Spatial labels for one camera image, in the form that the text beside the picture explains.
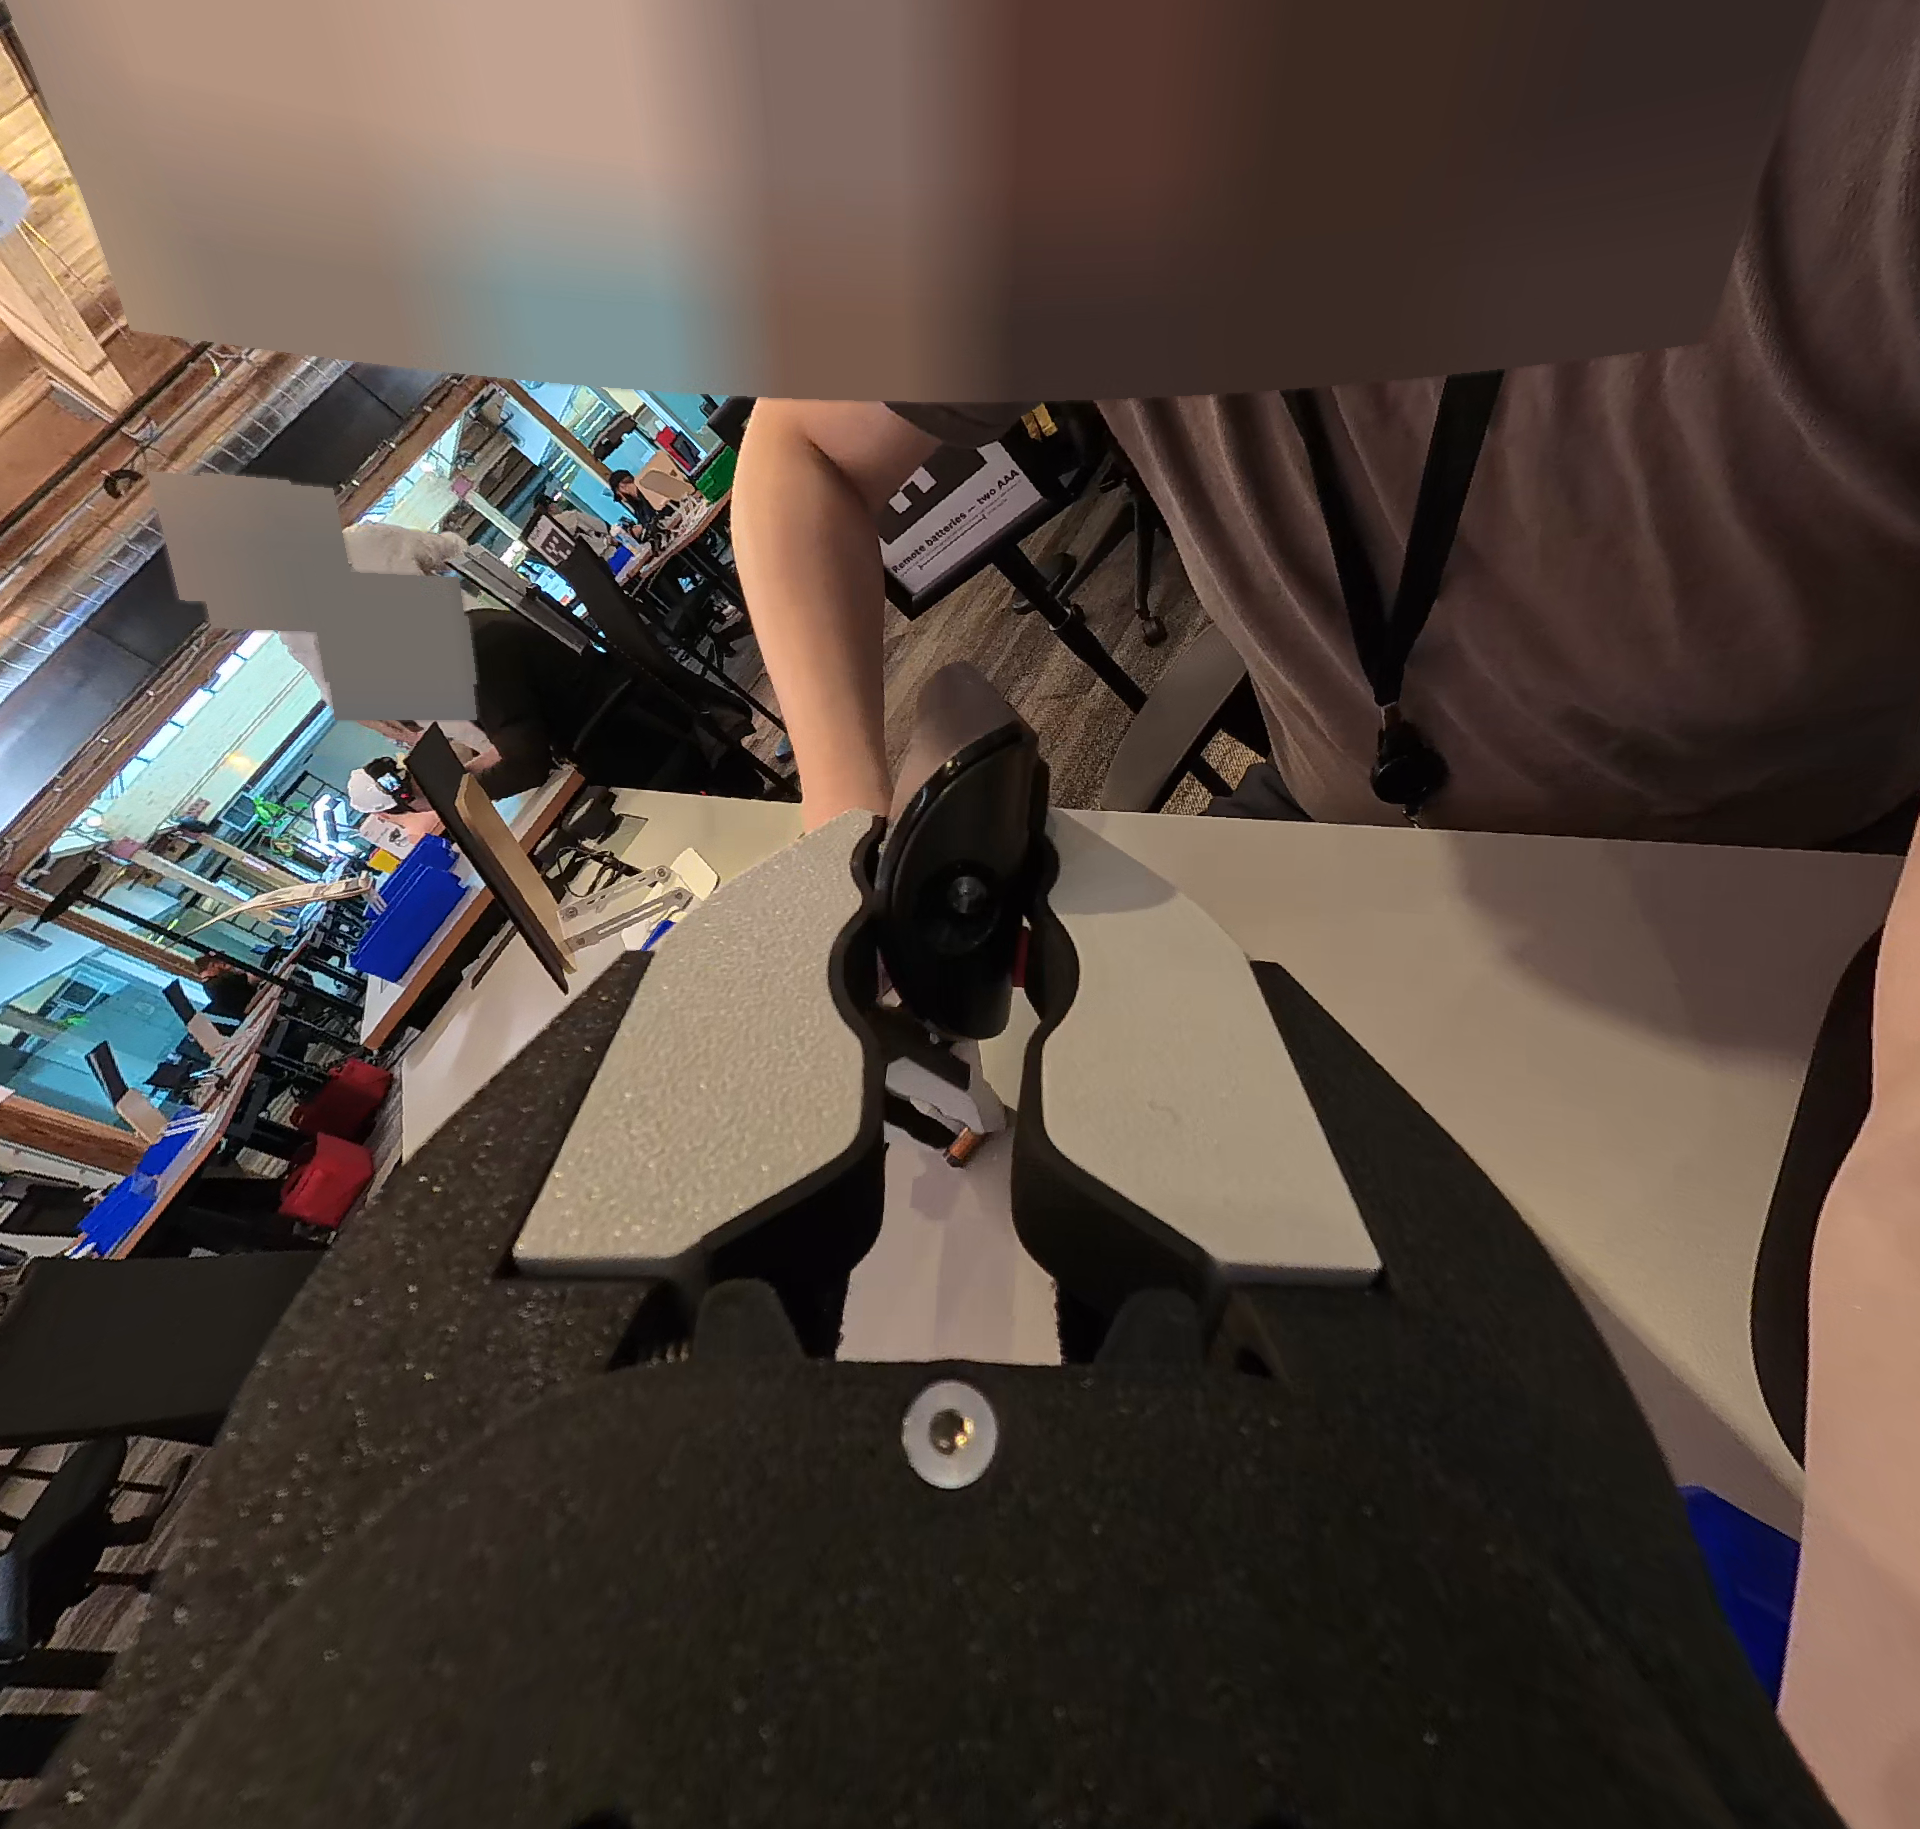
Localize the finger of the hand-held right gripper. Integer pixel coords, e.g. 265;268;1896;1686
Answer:
885;1048;1008;1139

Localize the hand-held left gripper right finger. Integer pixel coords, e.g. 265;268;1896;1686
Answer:
1016;812;1390;1362

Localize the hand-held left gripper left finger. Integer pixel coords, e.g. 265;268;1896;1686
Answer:
511;807;895;1359

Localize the black remote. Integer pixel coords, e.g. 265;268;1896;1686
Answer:
873;663;1056;1040

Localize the blue plastic bin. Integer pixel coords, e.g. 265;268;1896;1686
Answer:
1676;1481;1802;1710

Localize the person's left forearm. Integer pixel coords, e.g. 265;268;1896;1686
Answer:
1783;920;1920;1829

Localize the person's right forearm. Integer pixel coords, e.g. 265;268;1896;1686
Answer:
732;397;903;833

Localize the metal folding stand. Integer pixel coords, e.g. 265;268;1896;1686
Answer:
558;847;711;953

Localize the thin black framed board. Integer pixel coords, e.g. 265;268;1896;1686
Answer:
404;722;581;995

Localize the blue storage bin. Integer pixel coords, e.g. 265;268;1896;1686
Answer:
353;831;474;983

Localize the red bag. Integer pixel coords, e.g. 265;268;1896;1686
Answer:
281;1136;379;1229
293;1060;397;1141

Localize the grey office chair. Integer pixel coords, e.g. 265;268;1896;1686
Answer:
1102;629;1255;814

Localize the black framed marker sign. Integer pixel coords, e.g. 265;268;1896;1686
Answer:
876;435;1060;617

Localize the black office chair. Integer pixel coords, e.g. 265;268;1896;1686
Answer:
0;1250;324;1448

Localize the black lanyard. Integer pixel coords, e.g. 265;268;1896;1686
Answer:
1286;370;1507;828

